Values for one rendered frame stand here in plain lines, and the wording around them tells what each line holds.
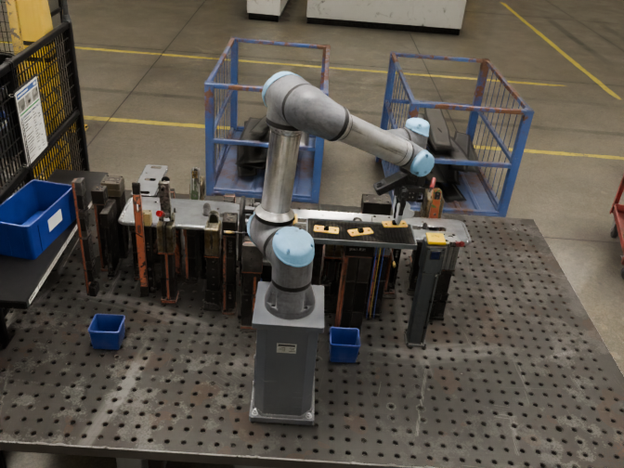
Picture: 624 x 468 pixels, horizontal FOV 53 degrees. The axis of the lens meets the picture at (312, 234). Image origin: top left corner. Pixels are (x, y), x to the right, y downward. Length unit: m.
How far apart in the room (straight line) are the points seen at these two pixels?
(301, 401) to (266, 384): 0.13
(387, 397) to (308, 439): 0.33
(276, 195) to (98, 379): 0.91
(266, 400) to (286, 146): 0.80
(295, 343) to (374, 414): 0.43
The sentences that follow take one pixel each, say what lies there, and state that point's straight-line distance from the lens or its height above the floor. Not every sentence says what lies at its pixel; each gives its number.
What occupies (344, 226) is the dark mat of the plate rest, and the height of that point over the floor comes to 1.16.
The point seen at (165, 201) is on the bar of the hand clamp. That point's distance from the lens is 2.31.
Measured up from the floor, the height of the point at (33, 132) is 1.26.
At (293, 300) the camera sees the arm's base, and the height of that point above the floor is 1.16.
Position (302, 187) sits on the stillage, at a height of 0.16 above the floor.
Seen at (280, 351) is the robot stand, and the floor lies 0.99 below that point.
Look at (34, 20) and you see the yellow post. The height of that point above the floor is 1.59.
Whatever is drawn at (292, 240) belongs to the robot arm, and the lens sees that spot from 1.73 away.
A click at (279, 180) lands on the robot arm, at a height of 1.46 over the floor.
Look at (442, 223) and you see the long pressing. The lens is 2.60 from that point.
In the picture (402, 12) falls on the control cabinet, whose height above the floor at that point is 0.28.
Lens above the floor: 2.24
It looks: 31 degrees down
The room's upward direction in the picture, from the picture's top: 5 degrees clockwise
